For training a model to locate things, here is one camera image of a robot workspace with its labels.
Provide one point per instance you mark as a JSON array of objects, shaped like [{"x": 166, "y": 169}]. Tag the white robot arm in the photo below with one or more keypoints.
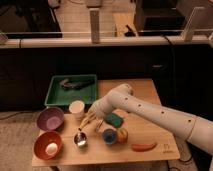
[{"x": 194, "y": 129}]

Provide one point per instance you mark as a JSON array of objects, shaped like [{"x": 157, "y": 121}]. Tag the orange apple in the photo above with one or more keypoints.
[{"x": 122, "y": 135}]

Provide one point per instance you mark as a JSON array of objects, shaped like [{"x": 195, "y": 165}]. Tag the small metal cup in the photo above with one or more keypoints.
[{"x": 80, "y": 139}]

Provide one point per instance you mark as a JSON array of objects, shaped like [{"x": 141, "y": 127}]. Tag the white paper cup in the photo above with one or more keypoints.
[{"x": 77, "y": 109}]

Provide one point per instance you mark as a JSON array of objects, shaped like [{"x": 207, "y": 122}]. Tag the white egg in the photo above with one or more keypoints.
[{"x": 51, "y": 149}]

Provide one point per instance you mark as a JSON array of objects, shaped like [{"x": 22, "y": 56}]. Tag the yellow banana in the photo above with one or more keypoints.
[{"x": 84, "y": 122}]

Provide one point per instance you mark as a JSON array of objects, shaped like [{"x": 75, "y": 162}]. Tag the teal sponge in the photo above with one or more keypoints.
[{"x": 114, "y": 120}]

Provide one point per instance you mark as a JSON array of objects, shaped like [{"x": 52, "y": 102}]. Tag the dark object in tray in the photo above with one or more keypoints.
[{"x": 67, "y": 84}]

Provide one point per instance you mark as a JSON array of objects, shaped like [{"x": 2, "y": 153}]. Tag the purple bowl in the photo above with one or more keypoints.
[{"x": 50, "y": 119}]

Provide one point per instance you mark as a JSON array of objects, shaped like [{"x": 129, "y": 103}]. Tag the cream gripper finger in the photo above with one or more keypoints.
[{"x": 92, "y": 113}]

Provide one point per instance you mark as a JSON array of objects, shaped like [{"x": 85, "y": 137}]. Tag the blue plastic cup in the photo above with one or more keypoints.
[{"x": 109, "y": 136}]

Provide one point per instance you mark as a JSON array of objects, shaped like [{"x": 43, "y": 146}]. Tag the green plastic tray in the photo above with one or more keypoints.
[{"x": 57, "y": 96}]

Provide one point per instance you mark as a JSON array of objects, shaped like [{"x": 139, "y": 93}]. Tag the red bowl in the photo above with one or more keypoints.
[{"x": 43, "y": 141}]

